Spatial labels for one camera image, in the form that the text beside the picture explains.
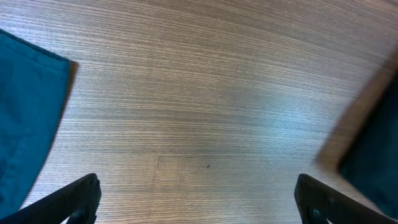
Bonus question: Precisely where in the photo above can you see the black shorts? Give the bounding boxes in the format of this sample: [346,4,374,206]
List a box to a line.
[338,74,397,219]

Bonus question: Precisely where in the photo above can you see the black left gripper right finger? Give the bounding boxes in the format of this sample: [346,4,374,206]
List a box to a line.
[294,174,397,224]

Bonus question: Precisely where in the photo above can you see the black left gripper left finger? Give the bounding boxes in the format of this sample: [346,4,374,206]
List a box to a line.
[1,173,101,224]

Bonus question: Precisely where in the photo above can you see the blue garment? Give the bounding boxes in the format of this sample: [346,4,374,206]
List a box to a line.
[1,30,71,217]

